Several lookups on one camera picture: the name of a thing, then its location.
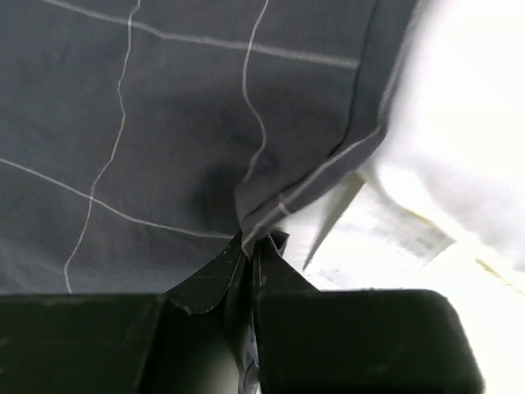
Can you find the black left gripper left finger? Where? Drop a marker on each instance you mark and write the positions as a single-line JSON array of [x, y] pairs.
[[189, 340]]

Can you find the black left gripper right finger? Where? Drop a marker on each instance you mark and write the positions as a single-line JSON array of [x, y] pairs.
[[364, 341]]

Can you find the white pillow with yellow band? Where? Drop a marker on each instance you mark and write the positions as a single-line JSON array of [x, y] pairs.
[[454, 148]]

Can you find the dark grey checked pillowcase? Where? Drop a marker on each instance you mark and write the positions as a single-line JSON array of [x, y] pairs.
[[138, 137]]

